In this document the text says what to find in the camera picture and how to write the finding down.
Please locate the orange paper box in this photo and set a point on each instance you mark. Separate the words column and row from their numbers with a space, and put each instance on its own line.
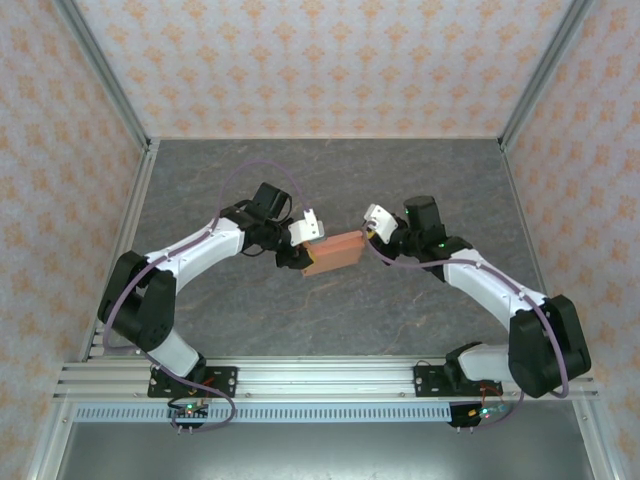
column 335, row 252

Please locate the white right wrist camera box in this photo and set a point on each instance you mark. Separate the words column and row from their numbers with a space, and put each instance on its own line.
column 382, row 222

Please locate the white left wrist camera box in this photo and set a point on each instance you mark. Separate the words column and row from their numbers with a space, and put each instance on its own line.
column 306, row 231

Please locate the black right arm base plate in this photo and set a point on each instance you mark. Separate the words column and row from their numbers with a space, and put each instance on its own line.
column 430, row 380

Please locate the black electronics mount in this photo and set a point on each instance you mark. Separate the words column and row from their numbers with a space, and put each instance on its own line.
column 460, row 416
column 187, row 423

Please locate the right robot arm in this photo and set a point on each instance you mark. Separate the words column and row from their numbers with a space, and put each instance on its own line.
column 545, row 345

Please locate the grey metal sheet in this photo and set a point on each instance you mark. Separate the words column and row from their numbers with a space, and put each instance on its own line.
column 320, row 450

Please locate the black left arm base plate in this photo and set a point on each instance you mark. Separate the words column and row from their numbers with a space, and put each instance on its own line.
column 225, row 377

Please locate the aluminium frame leg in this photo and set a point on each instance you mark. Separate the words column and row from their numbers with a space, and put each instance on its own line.
column 49, row 445
column 596, row 445

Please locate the aluminium table side rail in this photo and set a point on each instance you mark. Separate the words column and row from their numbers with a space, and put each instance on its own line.
column 144, row 175
column 511, row 175

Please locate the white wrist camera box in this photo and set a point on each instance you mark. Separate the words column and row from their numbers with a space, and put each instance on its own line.
column 306, row 231
column 382, row 222

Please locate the aluminium mounting beam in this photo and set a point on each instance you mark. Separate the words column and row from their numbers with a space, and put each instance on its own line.
column 325, row 380

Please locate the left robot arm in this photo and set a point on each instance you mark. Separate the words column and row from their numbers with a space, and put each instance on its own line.
column 140, row 310

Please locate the aluminium frame post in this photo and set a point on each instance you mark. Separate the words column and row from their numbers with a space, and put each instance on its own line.
column 547, row 65
column 103, row 65

